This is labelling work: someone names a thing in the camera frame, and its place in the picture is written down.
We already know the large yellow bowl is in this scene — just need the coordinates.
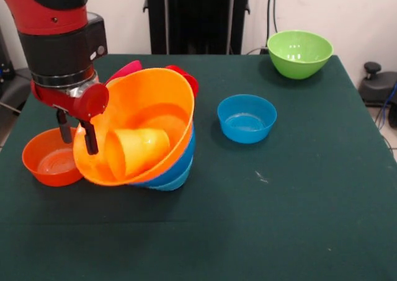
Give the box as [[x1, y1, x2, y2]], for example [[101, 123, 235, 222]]
[[73, 67, 197, 187]]

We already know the black wall cable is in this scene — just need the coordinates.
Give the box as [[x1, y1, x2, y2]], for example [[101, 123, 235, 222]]
[[272, 0, 281, 33], [265, 0, 274, 42]]

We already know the black pedestal foot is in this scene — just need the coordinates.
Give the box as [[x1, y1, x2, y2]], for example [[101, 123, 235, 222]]
[[0, 66, 35, 114], [361, 61, 397, 107]]

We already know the orange cup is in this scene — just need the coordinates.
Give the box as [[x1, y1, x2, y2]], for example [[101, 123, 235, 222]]
[[104, 132, 127, 182]]

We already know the orange bowl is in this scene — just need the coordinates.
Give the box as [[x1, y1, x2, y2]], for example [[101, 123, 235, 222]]
[[22, 127, 84, 188]]

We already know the blue cable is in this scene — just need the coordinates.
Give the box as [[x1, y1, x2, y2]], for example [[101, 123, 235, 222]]
[[378, 82, 397, 130]]

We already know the black equipment box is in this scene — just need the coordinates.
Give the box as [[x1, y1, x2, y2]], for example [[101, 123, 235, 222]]
[[0, 26, 16, 83]]

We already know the flat-bottomed blue bowl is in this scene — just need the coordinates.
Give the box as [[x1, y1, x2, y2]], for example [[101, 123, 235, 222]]
[[216, 94, 278, 145]]

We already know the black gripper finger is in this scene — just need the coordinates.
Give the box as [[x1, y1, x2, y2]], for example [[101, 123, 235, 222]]
[[55, 108, 74, 145], [79, 118, 100, 156]]

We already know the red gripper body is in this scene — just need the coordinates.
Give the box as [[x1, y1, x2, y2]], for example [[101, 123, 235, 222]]
[[30, 79, 110, 122]]

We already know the large blue bowl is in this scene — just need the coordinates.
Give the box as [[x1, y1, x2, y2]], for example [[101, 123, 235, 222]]
[[130, 125, 197, 189]]

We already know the green bowl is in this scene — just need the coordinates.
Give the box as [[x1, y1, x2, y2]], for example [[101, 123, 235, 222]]
[[267, 29, 334, 80]]

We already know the magenta bowl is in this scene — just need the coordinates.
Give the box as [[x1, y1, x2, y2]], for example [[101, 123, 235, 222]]
[[105, 60, 143, 85]]

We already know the dark green tablecloth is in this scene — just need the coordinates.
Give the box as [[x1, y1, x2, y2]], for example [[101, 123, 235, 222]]
[[0, 53, 397, 281]]

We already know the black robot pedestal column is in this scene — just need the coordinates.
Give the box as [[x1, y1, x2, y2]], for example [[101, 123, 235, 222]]
[[143, 0, 251, 56]]

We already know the amber yellow cup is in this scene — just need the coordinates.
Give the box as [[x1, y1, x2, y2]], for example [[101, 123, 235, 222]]
[[114, 128, 171, 176]]

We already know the small light blue bowl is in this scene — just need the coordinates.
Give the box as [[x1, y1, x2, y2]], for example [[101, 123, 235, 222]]
[[145, 158, 194, 192]]

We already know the red cup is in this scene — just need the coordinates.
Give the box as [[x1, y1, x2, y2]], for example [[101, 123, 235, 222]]
[[165, 65, 199, 97]]

